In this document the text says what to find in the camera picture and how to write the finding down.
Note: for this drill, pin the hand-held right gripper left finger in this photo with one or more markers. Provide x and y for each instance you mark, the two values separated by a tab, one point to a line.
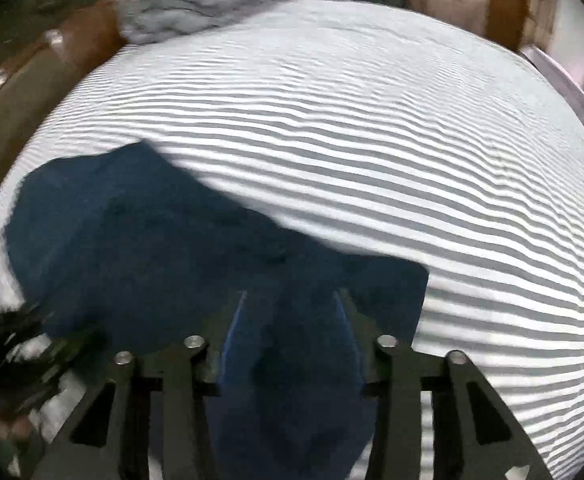
226	332

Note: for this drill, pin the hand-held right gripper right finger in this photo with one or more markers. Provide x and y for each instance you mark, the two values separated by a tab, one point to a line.
354	332

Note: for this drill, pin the dark blue denim pants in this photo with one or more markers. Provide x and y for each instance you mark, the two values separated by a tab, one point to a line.
171	240

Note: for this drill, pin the grey white striped bed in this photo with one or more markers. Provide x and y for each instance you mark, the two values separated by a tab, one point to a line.
372	160

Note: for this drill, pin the carved wooden headboard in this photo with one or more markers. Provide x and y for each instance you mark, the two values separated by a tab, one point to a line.
21	85

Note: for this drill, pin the grey folded comforter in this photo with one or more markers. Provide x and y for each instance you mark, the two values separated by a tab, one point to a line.
196	0

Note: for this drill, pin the brown wooden door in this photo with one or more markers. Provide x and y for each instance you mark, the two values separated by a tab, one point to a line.
507	10

